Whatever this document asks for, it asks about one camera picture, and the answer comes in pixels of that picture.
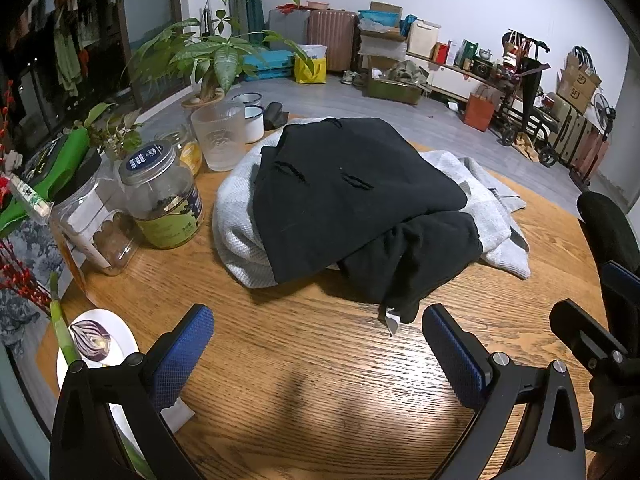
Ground white plate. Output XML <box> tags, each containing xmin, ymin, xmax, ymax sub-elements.
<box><xmin>56</xmin><ymin>308</ymin><xmax>141</xmax><ymax>411</ymax></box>

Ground ribbed clear glass cup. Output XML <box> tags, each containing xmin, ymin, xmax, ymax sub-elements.
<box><xmin>190</xmin><ymin>101</ymin><xmax>247</xmax><ymax>172</ymax></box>

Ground red onion half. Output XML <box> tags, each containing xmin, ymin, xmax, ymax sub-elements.
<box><xmin>69</xmin><ymin>320</ymin><xmax>112</xmax><ymax>361</ymax></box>

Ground black t-shirt with holes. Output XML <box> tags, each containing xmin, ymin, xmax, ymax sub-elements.
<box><xmin>251</xmin><ymin>117</ymin><xmax>468</xmax><ymax>285</ymax></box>

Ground potted money tree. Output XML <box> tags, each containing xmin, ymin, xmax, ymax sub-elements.
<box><xmin>122</xmin><ymin>0</ymin><xmax>316</xmax><ymax>111</ymax></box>

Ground orange paper bag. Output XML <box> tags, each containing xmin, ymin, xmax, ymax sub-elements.
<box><xmin>463</xmin><ymin>85</ymin><xmax>496</xmax><ymax>133</ymax></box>

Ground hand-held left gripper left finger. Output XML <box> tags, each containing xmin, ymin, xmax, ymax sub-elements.
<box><xmin>50</xmin><ymin>304</ymin><xmax>216</xmax><ymax>480</ymax></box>

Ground green scallion stalk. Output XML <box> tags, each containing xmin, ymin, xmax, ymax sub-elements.
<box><xmin>48</xmin><ymin>272</ymin><xmax>83</xmax><ymax>368</ymax></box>

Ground low white cabinet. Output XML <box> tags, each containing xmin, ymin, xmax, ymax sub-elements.
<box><xmin>407</xmin><ymin>52</ymin><xmax>521</xmax><ymax>111</ymax></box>

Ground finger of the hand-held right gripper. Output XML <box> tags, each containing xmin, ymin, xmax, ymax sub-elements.
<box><xmin>601</xmin><ymin>260</ymin><xmax>640</xmax><ymax>312</ymax></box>
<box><xmin>549</xmin><ymin>299</ymin><xmax>630</xmax><ymax>377</ymax></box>

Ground row of hanging clothes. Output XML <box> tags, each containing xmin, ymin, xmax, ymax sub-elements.
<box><xmin>15</xmin><ymin>0</ymin><xmax>121</xmax><ymax>98</ymax></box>

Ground glass jar with yellow lid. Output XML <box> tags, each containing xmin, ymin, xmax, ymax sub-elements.
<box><xmin>155</xmin><ymin>130</ymin><xmax>203</xmax><ymax>176</ymax></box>

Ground black folding cart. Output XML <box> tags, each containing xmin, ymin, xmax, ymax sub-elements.
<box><xmin>492</xmin><ymin>30</ymin><xmax>561</xmax><ymax>168</ymax></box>

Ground red white tote bag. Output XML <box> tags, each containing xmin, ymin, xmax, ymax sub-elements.
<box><xmin>501</xmin><ymin>30</ymin><xmax>523</xmax><ymax>68</ymax></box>

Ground grey suitcase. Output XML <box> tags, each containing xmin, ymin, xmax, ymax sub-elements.
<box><xmin>268</xmin><ymin>7</ymin><xmax>311</xmax><ymax>51</ymax></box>

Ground yellow bag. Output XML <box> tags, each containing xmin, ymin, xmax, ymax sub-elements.
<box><xmin>293</xmin><ymin>45</ymin><xmax>328</xmax><ymax>85</ymax></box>

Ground small leafy plant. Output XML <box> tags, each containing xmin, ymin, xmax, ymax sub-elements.
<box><xmin>75</xmin><ymin>102</ymin><xmax>146</xmax><ymax>161</ymax></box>

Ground turquoise box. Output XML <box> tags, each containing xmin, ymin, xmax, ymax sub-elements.
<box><xmin>242</xmin><ymin>50</ymin><xmax>296</xmax><ymax>82</ymax></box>

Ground grey white knit sweater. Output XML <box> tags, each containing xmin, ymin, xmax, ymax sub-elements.
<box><xmin>212</xmin><ymin>132</ymin><xmax>532</xmax><ymax>289</ymax></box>

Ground black fleece garment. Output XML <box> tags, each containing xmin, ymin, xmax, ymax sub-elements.
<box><xmin>576</xmin><ymin>191</ymin><xmax>640</xmax><ymax>281</ymax></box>

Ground white box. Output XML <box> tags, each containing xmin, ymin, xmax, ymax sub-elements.
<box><xmin>407</xmin><ymin>19</ymin><xmax>442</xmax><ymax>59</ymax></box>

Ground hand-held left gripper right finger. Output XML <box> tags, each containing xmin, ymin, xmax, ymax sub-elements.
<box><xmin>421</xmin><ymin>304</ymin><xmax>587</xmax><ymax>480</ymax></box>

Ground beige suitcase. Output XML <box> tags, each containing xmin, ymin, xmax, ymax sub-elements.
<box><xmin>542</xmin><ymin>92</ymin><xmax>591</xmax><ymax>161</ymax></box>

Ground red-brown suitcase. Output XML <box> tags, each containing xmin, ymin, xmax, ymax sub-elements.
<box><xmin>575</xmin><ymin>125</ymin><xmax>611</xmax><ymax>186</ymax></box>

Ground printed grey cloth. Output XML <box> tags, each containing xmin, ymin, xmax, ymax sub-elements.
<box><xmin>0</xmin><ymin>220</ymin><xmax>66</xmax><ymax>356</ymax></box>

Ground stack of cardboard boxes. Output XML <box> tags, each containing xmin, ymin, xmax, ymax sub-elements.
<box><xmin>357</xmin><ymin>1</ymin><xmax>408</xmax><ymax>78</ymax></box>

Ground printed cardboard boxes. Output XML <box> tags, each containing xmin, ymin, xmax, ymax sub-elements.
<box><xmin>556</xmin><ymin>46</ymin><xmax>603</xmax><ymax>116</ymax></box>

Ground dark cloth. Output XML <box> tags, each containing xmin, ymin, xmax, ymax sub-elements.
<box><xmin>262</xmin><ymin>102</ymin><xmax>291</xmax><ymax>131</ymax></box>

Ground green packet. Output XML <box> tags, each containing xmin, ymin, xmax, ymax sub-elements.
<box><xmin>0</xmin><ymin>127</ymin><xmax>91</xmax><ymax>238</ymax></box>

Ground white paper sheet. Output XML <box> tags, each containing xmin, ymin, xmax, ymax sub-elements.
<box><xmin>160</xmin><ymin>397</ymin><xmax>196</xmax><ymax>433</ymax></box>

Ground black standing fan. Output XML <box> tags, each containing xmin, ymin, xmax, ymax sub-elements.
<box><xmin>592</xmin><ymin>94</ymin><xmax>618</xmax><ymax>161</ymax></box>

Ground pink suitcase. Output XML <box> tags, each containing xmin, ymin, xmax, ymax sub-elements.
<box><xmin>306</xmin><ymin>8</ymin><xmax>360</xmax><ymax>73</ymax></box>

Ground plastic jar with black lid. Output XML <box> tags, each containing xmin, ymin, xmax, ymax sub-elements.
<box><xmin>50</xmin><ymin>152</ymin><xmax>141</xmax><ymax>277</ymax></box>

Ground green crate with clothes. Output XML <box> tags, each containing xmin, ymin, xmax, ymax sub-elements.
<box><xmin>366</xmin><ymin>60</ymin><xmax>430</xmax><ymax>106</ymax></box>

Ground red berry branches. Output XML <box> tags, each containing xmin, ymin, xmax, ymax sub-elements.
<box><xmin>0</xmin><ymin>240</ymin><xmax>51</xmax><ymax>316</ymax></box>

